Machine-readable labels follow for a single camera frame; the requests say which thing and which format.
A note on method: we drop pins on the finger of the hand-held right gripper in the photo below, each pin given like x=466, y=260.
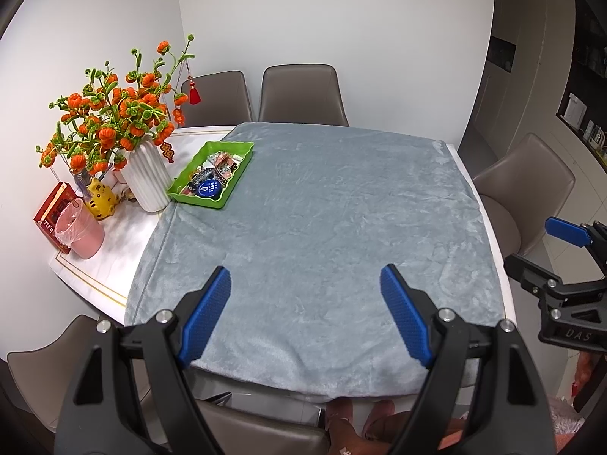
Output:
x=564, y=230
x=529, y=272

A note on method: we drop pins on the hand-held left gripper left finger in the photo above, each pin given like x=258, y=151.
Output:
x=206, y=315

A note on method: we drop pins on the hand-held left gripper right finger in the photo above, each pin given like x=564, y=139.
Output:
x=405, y=315

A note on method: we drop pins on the person's right forearm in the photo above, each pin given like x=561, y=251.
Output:
x=583, y=374

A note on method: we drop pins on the grey fleece table cloth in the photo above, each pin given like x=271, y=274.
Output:
x=322, y=246

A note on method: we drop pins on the blue round tag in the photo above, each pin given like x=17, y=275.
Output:
x=208, y=189

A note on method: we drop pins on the pink cup with liner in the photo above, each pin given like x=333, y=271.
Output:
x=85, y=237

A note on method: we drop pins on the white ribbed vase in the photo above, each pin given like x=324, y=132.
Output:
x=147, y=175

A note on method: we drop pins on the colourful snack packet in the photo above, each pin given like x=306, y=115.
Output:
x=223, y=163

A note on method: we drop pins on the yellow tiger figurine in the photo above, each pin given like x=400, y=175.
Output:
x=102, y=201

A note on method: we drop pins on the red gold charm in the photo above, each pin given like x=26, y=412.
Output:
x=167, y=150

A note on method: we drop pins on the green plastic tray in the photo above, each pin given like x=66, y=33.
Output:
x=227, y=144

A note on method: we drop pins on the dark bookshelf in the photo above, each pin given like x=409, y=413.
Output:
x=581, y=57

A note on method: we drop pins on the red box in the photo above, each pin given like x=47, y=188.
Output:
x=52, y=208

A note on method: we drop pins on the orange artificial flower bouquet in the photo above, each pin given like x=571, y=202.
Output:
x=118, y=118

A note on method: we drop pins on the grey chair back left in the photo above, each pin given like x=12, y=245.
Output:
x=218, y=99

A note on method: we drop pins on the grey chair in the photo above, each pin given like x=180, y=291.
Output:
x=218, y=99
x=303, y=95

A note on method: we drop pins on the red tassel ornament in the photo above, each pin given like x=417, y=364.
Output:
x=194, y=95

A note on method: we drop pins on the grey chair back right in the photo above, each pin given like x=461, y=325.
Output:
x=303, y=95

